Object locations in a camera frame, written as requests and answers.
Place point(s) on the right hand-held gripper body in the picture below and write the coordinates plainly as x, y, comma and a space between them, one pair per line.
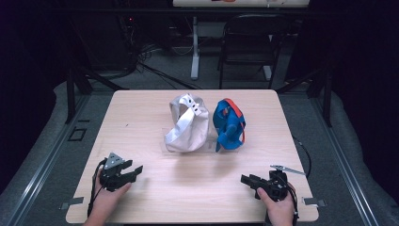
276, 188

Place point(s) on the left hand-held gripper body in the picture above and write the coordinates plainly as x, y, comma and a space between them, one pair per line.
112, 180

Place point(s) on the blue cap with orange brim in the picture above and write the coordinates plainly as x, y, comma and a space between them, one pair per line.
230, 125

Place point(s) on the white cap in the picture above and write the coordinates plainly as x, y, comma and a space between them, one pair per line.
191, 132

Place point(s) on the person's right hand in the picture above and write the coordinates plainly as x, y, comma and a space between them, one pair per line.
279, 212

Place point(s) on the person's left hand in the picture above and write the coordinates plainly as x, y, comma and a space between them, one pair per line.
105, 205

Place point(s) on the short black tape strip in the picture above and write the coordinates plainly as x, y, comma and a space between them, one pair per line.
83, 121

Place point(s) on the white desk leg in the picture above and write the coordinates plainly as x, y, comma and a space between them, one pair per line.
195, 56
267, 72

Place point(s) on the dark equipment cabinet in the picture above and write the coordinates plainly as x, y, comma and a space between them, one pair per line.
103, 40

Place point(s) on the black folding chair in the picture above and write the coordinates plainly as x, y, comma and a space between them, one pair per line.
247, 44

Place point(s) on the grey table bracket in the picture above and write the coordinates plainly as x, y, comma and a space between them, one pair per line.
72, 202
313, 201

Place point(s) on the aluminium floor rail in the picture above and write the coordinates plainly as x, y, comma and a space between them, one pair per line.
346, 163
40, 171

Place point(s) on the black frame stand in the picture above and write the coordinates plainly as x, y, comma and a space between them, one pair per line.
70, 100
328, 100

